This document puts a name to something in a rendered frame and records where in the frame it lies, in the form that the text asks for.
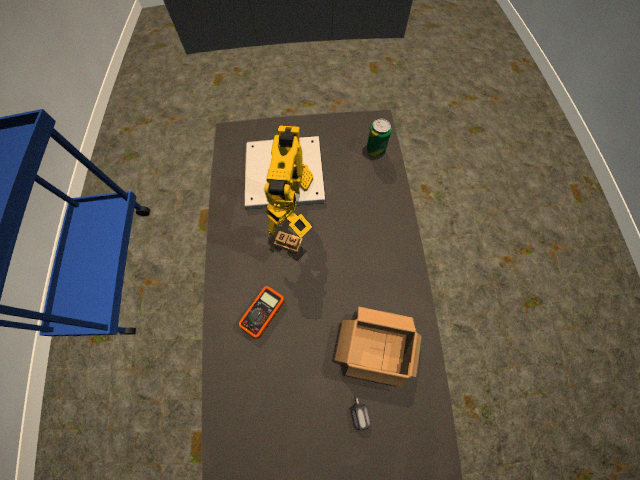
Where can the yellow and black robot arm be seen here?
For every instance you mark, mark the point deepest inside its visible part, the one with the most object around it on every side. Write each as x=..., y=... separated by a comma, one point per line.
x=294, y=176

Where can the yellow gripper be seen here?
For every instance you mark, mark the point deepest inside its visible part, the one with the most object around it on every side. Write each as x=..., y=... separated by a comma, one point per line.
x=277, y=216

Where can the orange digital multimeter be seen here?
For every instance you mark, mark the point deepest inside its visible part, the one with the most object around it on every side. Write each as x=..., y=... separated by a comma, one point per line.
x=261, y=312

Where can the green drink can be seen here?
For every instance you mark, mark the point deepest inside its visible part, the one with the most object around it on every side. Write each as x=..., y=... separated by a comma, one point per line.
x=378, y=137

